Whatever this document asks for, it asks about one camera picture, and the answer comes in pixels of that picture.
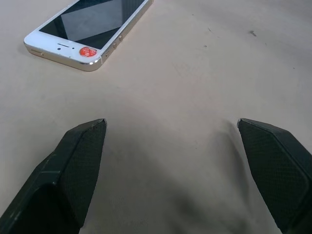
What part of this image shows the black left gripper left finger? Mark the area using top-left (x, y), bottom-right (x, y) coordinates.
top-left (0, 118), bottom-right (108, 234)

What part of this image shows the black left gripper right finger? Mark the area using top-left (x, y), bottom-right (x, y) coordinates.
top-left (237, 118), bottom-right (312, 234)

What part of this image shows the white smartphone with black screen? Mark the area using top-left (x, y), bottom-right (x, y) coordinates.
top-left (23, 0), bottom-right (154, 73)

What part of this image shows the orange round wifi sticker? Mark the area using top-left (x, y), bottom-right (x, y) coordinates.
top-left (79, 46), bottom-right (98, 59)

